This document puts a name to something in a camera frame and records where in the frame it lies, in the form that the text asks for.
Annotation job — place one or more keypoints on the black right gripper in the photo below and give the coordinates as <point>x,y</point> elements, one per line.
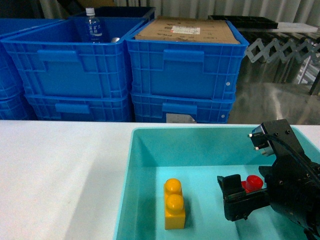
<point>292,190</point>

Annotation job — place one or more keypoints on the red toy block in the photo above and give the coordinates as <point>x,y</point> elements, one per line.
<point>252,183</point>

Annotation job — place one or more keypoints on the yellow two-stud toy block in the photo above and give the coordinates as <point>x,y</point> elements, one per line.
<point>174,205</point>

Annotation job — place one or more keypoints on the brown cardboard box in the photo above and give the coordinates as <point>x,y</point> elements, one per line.
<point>187,30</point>

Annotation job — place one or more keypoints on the teal plastic tray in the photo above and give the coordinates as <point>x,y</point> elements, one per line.
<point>196,156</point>

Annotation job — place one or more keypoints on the lower right blue crate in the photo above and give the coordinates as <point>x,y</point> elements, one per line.
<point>154,108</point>

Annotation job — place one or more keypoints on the upper right blue crate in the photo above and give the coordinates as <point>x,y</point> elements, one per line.
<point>195,70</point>

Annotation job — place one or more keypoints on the expandable roller conveyor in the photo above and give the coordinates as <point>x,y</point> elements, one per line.
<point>282,58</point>

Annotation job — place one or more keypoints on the black plastic tray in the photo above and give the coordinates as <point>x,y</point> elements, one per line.
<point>247,22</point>

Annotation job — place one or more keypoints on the white foam board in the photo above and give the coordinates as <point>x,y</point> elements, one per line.
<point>288,27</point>

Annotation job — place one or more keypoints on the lower left blue crate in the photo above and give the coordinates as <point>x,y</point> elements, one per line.
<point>58,108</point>

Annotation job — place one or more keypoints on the dark blue rear crate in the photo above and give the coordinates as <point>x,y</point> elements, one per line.
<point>143,13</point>

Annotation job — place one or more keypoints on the clear plastic water bottle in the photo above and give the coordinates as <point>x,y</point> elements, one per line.
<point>95,29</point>

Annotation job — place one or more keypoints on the upper left blue crate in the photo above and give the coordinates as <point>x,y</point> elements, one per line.
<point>59,60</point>

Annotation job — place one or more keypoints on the far left blue crate stack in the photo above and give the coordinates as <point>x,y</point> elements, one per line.
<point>13,104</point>

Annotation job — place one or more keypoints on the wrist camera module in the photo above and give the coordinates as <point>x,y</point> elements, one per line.
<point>259,141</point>

